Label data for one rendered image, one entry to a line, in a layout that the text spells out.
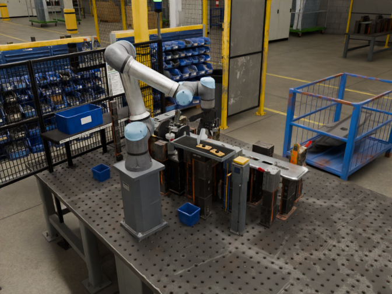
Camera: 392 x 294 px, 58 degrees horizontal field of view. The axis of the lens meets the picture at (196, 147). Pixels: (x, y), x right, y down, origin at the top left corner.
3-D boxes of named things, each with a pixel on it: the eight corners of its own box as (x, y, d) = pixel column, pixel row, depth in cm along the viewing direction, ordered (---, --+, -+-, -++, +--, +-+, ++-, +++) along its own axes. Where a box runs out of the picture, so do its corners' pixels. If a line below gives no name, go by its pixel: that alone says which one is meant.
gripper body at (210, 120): (212, 132, 188) (212, 110, 183) (198, 129, 192) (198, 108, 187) (219, 127, 194) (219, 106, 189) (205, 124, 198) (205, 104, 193)
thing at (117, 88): (129, 92, 311) (126, 56, 298) (109, 98, 295) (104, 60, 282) (128, 91, 312) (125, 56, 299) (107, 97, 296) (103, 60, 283)
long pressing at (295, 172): (312, 168, 212) (312, 165, 211) (296, 183, 196) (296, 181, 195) (150, 119, 291) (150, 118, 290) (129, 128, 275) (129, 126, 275)
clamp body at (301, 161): (304, 195, 238) (311, 146, 222) (295, 205, 227) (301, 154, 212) (290, 190, 244) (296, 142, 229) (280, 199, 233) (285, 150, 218)
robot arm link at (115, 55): (102, 42, 163) (196, 92, 167) (110, 39, 173) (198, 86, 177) (94, 64, 167) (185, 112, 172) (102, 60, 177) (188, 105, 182)
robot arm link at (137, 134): (122, 153, 184) (120, 129, 179) (130, 142, 196) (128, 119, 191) (145, 154, 183) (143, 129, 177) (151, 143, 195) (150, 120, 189)
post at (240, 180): (247, 229, 205) (251, 162, 186) (240, 236, 199) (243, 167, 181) (235, 224, 209) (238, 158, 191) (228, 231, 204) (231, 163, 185)
